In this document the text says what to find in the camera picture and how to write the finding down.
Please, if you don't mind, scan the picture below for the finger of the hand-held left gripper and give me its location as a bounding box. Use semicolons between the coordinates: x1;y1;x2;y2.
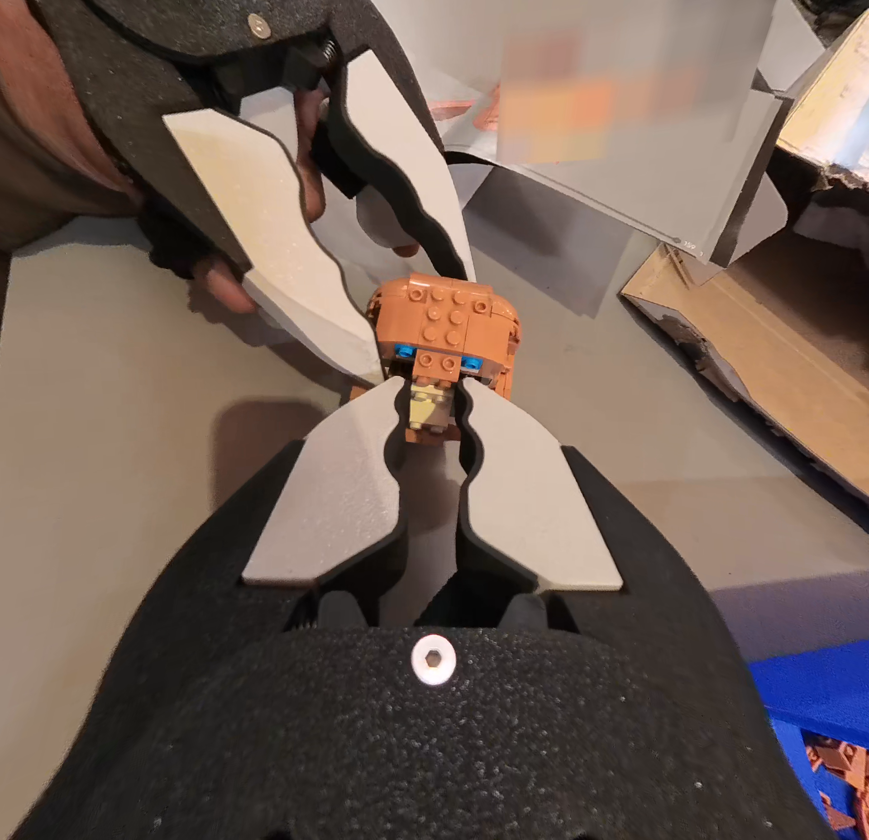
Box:
315;47;476;282
163;108;388;386

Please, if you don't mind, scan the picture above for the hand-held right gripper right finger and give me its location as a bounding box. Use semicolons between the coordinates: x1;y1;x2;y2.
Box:
455;379;623;597

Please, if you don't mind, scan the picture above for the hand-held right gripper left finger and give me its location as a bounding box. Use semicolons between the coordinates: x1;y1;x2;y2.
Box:
242;379;408;590

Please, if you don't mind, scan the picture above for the brown brick body model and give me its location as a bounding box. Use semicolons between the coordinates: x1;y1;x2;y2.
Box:
364;275;525;443

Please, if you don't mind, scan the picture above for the blue plastic bin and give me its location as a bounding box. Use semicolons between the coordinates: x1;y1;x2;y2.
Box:
747;641;869;840

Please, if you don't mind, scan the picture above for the grey desk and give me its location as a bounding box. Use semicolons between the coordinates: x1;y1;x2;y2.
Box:
0;216;869;732

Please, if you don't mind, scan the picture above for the person's left hand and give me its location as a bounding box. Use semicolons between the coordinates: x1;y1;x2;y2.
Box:
0;0;259;314

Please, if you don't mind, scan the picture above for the fox print instruction booklet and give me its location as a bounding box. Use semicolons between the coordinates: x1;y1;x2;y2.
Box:
347;0;791;268

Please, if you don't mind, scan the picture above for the printed cardboard box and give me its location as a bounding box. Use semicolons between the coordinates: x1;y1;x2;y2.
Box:
618;40;869;504

